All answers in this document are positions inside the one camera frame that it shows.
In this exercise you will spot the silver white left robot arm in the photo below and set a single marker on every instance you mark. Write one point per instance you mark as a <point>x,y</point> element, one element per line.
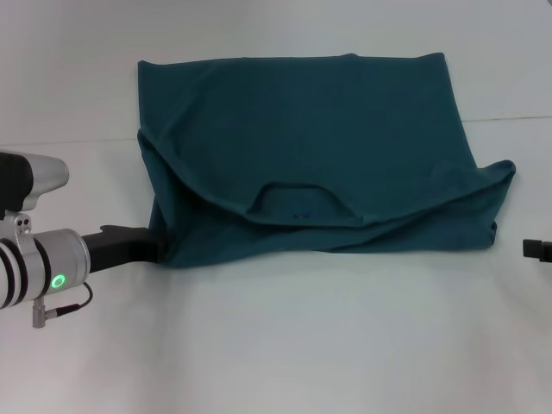
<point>39,271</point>

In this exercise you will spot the teal FREE print t-shirt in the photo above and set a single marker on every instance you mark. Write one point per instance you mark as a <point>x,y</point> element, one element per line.
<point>302,129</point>

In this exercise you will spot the silver left camera mount bracket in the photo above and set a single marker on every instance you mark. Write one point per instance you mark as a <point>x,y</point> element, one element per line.
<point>17,226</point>

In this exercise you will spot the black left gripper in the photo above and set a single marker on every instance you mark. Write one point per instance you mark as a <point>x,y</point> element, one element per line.
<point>121,246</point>

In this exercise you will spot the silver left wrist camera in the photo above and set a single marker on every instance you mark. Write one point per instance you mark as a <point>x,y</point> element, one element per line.
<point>30,177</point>

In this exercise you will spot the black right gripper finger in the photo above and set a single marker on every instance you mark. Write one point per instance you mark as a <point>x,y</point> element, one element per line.
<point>537,250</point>

